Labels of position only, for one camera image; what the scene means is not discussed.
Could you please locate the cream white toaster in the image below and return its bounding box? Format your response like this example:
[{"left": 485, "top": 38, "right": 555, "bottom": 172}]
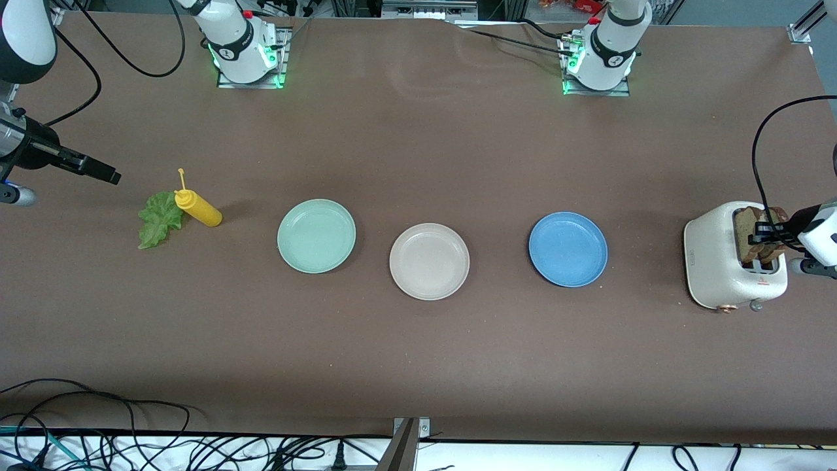
[{"left": 683, "top": 201, "right": 789, "bottom": 313}]

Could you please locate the blue plate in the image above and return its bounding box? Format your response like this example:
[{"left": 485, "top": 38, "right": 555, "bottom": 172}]
[{"left": 528, "top": 211, "right": 609, "bottom": 288}]

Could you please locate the grey device box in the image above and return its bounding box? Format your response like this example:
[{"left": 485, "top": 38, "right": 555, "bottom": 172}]
[{"left": 381, "top": 0, "right": 478, "bottom": 20}]

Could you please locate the teal floor cable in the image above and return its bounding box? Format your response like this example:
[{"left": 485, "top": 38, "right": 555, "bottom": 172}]
[{"left": 0, "top": 425, "right": 86, "bottom": 471}]

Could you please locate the yellow mustard squeeze bottle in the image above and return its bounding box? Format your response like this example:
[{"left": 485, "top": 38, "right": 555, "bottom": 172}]
[{"left": 174, "top": 168, "right": 223, "bottom": 228}]

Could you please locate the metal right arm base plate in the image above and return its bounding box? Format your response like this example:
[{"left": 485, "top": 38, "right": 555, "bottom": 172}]
[{"left": 217, "top": 26, "right": 290, "bottom": 90}]

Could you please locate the brown table cover sheet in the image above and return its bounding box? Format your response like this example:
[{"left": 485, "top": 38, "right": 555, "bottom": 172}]
[{"left": 0, "top": 12, "right": 837, "bottom": 445}]

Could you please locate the red snack packet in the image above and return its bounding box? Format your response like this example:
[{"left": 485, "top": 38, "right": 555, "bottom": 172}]
[{"left": 539, "top": 0, "right": 606, "bottom": 15}]

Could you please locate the beige plate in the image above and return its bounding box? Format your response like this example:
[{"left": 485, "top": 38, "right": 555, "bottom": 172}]
[{"left": 389, "top": 223, "right": 470, "bottom": 301}]

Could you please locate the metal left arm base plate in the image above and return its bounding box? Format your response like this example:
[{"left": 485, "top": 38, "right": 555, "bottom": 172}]
[{"left": 559, "top": 33, "right": 632, "bottom": 97}]

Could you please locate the black looped floor cable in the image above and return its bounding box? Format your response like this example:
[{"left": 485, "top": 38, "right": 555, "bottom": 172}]
[{"left": 0, "top": 378, "right": 190, "bottom": 452}]

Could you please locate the green lettuce leaf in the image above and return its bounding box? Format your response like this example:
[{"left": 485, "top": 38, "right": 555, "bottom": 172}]
[{"left": 137, "top": 191, "right": 185, "bottom": 250}]

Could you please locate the mint green plate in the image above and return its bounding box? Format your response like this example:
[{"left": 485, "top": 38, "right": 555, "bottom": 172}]
[{"left": 277, "top": 199, "right": 357, "bottom": 274}]

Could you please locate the black base power cable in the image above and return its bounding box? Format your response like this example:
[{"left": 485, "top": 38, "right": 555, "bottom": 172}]
[
  {"left": 451, "top": 23, "right": 571, "bottom": 56},
  {"left": 517, "top": 18, "right": 566, "bottom": 40}
]

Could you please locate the brown bread slice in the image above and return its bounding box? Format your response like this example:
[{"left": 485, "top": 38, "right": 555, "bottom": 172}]
[
  {"left": 762, "top": 207, "right": 791, "bottom": 257},
  {"left": 734, "top": 207, "right": 769, "bottom": 265}
]

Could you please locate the grey metal table bracket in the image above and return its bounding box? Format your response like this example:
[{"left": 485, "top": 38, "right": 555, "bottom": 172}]
[{"left": 376, "top": 417, "right": 431, "bottom": 471}]

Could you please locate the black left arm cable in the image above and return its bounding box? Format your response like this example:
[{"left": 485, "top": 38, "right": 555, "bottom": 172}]
[{"left": 752, "top": 96, "right": 837, "bottom": 253}]

